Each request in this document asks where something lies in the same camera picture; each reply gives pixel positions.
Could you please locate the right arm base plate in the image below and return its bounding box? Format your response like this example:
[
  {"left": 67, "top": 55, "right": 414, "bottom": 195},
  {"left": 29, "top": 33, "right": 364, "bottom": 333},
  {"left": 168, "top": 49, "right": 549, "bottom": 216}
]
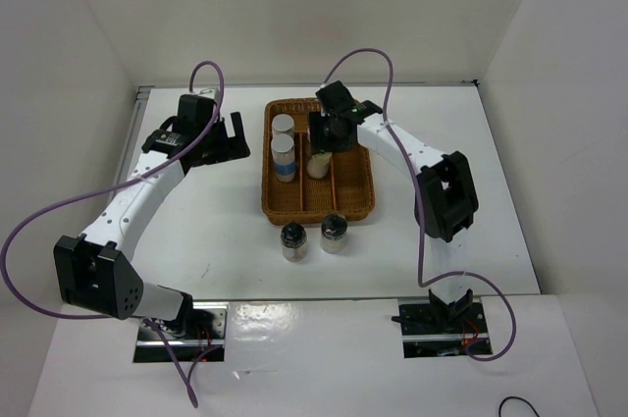
[{"left": 392, "top": 300, "right": 493, "bottom": 359}]

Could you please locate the yellow-lid spice jar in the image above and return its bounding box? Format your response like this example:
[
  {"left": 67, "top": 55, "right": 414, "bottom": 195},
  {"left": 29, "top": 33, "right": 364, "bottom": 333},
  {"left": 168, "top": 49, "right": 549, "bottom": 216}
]
[{"left": 306, "top": 152, "right": 333, "bottom": 180}]

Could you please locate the white-lid jar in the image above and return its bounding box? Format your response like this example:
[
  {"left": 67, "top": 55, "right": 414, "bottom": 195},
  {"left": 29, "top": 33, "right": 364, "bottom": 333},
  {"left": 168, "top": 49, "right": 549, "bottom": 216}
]
[{"left": 271, "top": 133, "right": 296, "bottom": 182}]

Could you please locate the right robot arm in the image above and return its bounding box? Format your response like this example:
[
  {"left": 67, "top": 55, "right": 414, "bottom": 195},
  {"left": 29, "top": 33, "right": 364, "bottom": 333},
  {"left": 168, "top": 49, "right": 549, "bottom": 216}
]
[{"left": 308, "top": 98, "right": 479, "bottom": 332}]

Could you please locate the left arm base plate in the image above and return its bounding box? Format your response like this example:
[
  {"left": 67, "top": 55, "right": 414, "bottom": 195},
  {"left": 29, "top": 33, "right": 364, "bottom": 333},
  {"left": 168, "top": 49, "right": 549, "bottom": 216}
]
[{"left": 132, "top": 301, "right": 228, "bottom": 364}]

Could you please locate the brown wicker divided basket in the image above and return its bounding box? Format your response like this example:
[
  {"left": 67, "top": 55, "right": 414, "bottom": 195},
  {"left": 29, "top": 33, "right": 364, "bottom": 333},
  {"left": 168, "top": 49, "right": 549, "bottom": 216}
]
[{"left": 261, "top": 98, "right": 375, "bottom": 226}]

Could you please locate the purple cable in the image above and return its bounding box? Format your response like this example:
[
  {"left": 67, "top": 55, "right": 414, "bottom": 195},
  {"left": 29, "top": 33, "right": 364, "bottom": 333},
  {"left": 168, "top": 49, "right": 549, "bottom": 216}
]
[
  {"left": 323, "top": 47, "right": 517, "bottom": 362},
  {"left": 0, "top": 61, "right": 227, "bottom": 409}
]

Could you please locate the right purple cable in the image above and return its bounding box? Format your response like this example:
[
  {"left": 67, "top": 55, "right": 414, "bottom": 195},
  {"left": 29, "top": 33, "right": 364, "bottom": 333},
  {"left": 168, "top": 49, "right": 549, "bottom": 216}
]
[{"left": 323, "top": 47, "right": 517, "bottom": 362}]

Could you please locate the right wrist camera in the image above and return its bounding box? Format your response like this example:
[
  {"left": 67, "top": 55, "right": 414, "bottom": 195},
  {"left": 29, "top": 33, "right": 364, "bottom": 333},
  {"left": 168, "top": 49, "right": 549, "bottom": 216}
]
[{"left": 316, "top": 80, "right": 354, "bottom": 114}]

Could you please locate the silver-lid jar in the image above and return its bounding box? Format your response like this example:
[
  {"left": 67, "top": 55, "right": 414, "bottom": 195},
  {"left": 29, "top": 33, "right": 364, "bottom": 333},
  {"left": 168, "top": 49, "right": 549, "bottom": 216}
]
[{"left": 271, "top": 114, "right": 295, "bottom": 138}]

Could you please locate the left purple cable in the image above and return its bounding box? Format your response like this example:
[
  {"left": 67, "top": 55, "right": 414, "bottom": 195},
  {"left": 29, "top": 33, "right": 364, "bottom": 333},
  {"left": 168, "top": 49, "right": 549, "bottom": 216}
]
[{"left": 0, "top": 61, "right": 227, "bottom": 409}]

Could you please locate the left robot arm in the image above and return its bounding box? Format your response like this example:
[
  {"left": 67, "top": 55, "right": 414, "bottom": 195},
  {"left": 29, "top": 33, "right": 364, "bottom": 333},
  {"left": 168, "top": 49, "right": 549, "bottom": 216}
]
[{"left": 53, "top": 89, "right": 250, "bottom": 339}]

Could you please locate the black cable on floor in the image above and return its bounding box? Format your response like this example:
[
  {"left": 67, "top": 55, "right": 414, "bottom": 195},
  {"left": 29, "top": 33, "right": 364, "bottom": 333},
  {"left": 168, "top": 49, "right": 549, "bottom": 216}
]
[{"left": 498, "top": 395, "right": 543, "bottom": 417}]

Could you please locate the black-cap spice jar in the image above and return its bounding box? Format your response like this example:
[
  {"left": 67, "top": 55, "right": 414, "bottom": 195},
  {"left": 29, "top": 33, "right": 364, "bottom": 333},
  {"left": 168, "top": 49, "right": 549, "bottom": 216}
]
[
  {"left": 280, "top": 222, "right": 308, "bottom": 263},
  {"left": 320, "top": 213, "right": 348, "bottom": 254}
]

